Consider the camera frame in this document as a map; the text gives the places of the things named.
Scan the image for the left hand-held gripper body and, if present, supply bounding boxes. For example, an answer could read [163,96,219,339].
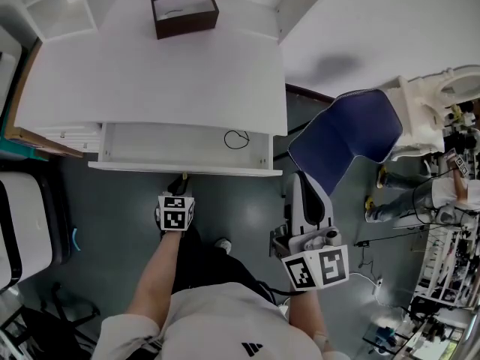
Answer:
[154,185,197,233]

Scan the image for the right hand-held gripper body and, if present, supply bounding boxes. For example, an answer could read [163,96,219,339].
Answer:
[268,221,350,296]

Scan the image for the white desk drawer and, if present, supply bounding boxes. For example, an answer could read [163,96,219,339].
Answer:
[87,121,284,178]

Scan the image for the person's left forearm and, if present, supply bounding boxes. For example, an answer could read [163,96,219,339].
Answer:
[124,230,188,324]

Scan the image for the person's right forearm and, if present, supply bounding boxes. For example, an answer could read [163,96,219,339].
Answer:
[287,287,332,352]

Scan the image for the white desk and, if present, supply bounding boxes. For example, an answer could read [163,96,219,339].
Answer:
[13,0,289,153]

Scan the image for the dark brown open box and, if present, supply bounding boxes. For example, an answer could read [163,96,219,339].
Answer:
[150,0,221,41]

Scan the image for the person's white shoe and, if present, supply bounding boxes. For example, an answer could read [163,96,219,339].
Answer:
[213,237,233,255]

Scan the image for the person's black trousers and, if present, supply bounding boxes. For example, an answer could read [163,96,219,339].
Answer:
[170,223,281,304]

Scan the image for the blue padded chair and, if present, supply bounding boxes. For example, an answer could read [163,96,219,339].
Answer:
[287,88,404,197]

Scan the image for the person's white shirt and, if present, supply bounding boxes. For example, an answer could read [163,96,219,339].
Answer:
[89,281,332,360]

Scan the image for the white foam packing block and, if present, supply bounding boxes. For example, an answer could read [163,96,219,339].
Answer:
[374,64,480,161]

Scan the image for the black office chair base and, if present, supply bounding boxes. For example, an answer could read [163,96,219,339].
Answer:
[20,281,101,352]

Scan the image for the white and black appliance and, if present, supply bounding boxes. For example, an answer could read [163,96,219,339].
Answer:
[0,171,54,293]

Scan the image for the wooden board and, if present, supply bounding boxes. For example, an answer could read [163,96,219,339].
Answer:
[2,37,84,161]

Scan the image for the white shelf unit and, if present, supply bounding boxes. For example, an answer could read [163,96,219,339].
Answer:
[0,0,99,44]

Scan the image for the black cable loop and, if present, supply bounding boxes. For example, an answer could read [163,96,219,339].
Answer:
[223,129,251,151]

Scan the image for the white cable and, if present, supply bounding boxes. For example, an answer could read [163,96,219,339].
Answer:
[347,271,401,308]

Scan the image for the white wire rack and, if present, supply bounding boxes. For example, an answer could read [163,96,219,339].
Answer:
[410,221,480,309]

